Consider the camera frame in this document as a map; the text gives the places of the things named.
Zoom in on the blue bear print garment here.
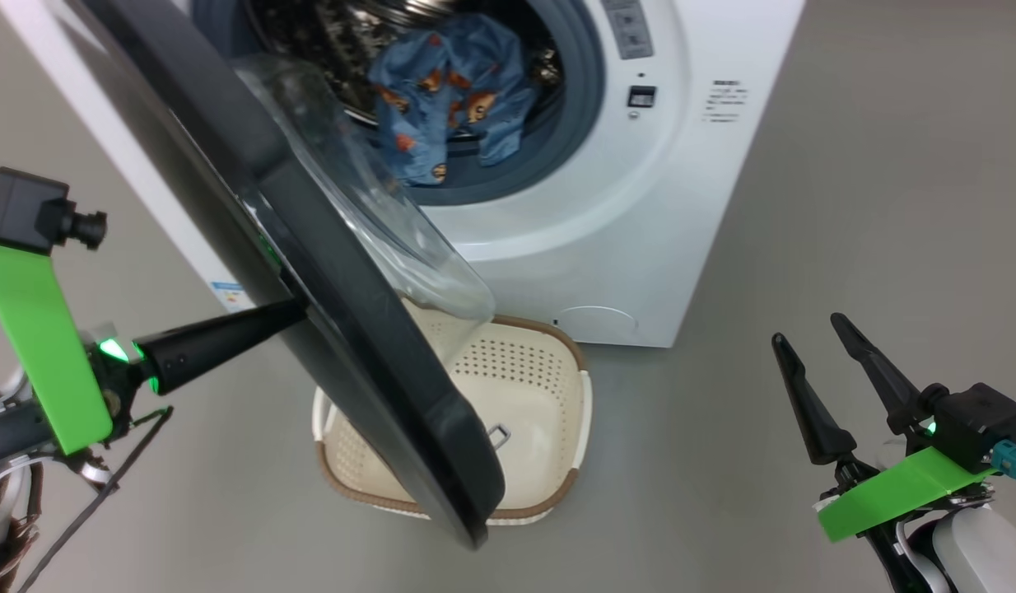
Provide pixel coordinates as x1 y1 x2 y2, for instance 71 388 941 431
367 12 538 187

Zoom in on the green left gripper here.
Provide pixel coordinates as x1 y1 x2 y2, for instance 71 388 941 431
0 240 310 457

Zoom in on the grey warning sticker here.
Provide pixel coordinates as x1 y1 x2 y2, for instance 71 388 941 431
600 0 655 61

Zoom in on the cream perforated laundry basket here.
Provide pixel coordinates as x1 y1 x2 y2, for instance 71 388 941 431
313 296 594 527

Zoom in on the white front-load washing machine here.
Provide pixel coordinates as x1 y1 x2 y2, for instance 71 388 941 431
0 0 806 348

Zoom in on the grey rubber door gasket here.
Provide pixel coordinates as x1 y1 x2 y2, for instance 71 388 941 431
191 0 607 208

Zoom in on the blue energy label sticker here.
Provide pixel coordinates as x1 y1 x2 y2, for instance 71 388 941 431
209 280 250 313

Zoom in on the round white filter cover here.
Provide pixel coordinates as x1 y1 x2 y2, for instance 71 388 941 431
554 306 640 341

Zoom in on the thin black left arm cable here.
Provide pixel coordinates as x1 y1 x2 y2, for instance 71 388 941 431
17 405 175 593

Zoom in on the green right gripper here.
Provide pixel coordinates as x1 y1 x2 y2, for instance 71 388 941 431
771 313 997 544

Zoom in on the small printed text label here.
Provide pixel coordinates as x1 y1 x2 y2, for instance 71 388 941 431
702 79 748 125

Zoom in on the stainless steel washing machine drum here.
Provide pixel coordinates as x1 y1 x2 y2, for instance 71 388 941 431
245 0 563 126

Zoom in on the washing machine glass door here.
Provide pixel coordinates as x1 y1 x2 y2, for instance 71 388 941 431
47 0 507 549

